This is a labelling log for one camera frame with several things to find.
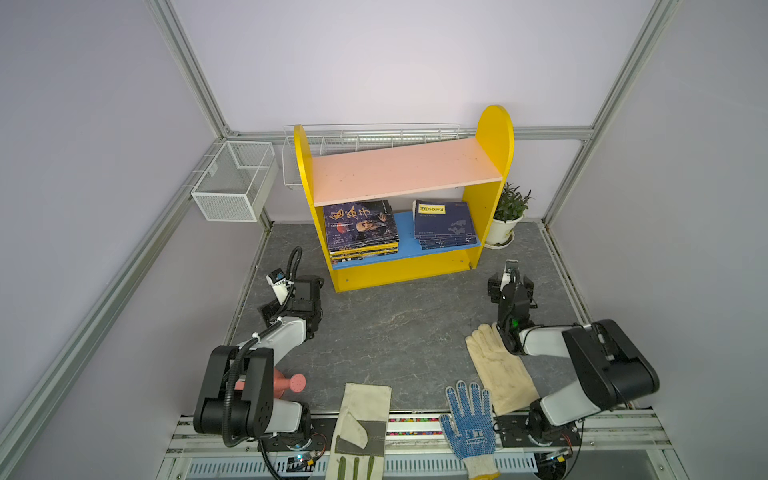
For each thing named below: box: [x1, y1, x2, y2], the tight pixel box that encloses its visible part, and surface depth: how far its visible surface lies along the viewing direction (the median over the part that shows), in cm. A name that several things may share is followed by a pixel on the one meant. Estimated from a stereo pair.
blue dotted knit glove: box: [440, 380, 499, 480], surface depth 76 cm
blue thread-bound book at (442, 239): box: [415, 230, 477, 250], surface depth 96 cm
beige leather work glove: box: [465, 322, 539, 416], surface depth 84 cm
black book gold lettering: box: [328, 244, 399, 264], surface depth 90 cm
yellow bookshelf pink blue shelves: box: [295, 105, 515, 293], surface depth 84 cm
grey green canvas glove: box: [325, 383, 392, 480], surface depth 75 cm
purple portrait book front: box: [323, 200, 399, 252], surface depth 91 cm
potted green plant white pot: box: [484, 182, 535, 250], surface depth 104 cm
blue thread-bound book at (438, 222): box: [412, 199, 478, 245], surface depth 96 cm
